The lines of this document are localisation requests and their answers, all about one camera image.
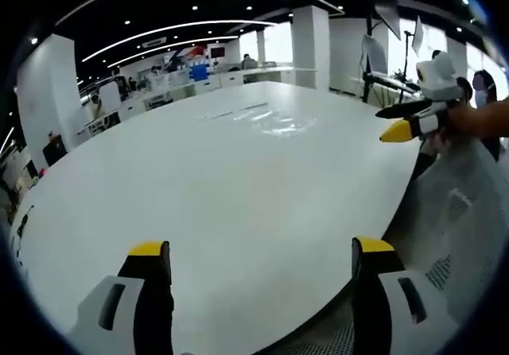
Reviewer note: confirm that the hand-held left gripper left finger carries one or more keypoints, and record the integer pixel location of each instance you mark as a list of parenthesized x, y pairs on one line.
[(153, 311)]

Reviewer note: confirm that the black folding stand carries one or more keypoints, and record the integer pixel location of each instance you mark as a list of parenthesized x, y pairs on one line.
[(387, 82)]

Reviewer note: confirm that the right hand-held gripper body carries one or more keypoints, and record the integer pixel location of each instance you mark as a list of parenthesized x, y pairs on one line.
[(439, 72)]

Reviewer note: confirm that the black light stand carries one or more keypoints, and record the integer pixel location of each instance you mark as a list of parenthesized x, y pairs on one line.
[(406, 56)]

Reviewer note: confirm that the clear resealable bag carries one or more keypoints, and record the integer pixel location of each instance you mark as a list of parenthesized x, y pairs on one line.
[(278, 123)]

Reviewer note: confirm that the blue crate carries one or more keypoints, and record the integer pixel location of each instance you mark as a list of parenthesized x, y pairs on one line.
[(199, 71)]

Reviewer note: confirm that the white reflector panel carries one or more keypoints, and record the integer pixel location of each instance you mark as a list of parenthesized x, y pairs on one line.
[(374, 54)]

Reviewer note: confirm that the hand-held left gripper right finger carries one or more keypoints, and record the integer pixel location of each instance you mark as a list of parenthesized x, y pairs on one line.
[(367, 311)]

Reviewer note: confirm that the white mesh chair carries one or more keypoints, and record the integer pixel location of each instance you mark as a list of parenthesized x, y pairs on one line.
[(457, 188)]

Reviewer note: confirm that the dark wall screen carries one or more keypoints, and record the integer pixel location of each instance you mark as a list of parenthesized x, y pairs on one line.
[(217, 52)]

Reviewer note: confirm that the white square pillar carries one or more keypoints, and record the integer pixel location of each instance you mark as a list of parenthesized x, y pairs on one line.
[(310, 46)]

